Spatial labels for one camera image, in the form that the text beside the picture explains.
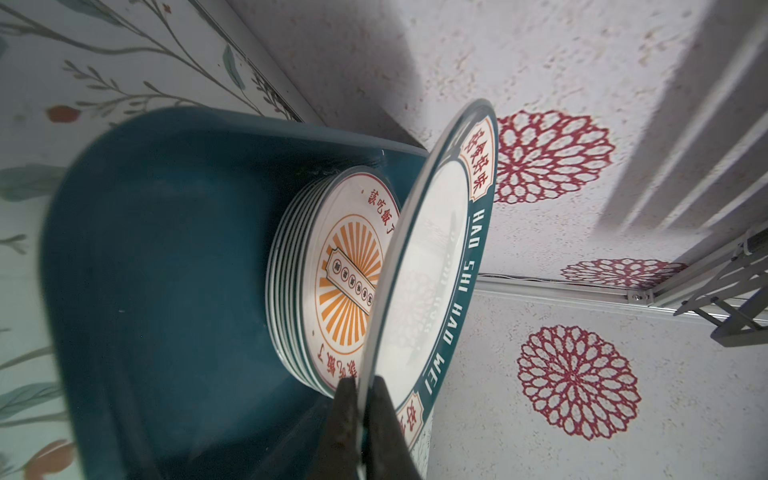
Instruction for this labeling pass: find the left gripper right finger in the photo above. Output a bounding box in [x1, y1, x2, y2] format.
[363, 376, 421, 480]

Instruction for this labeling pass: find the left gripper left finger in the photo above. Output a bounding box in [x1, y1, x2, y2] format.
[307, 377, 359, 480]

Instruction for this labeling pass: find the green Hao Wei plate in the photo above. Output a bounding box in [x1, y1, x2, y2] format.
[357, 99, 499, 447]

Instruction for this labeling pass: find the white flower-pattern plate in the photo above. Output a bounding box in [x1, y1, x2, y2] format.
[265, 177, 331, 395]

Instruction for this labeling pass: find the orange sunburst plate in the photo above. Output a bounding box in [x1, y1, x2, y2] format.
[298, 167, 400, 396]

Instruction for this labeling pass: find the teal plastic bin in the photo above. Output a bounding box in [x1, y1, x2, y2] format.
[39, 107, 427, 479]

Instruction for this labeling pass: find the grey wall shelf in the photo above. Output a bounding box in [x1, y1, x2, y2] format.
[675, 228, 767, 348]

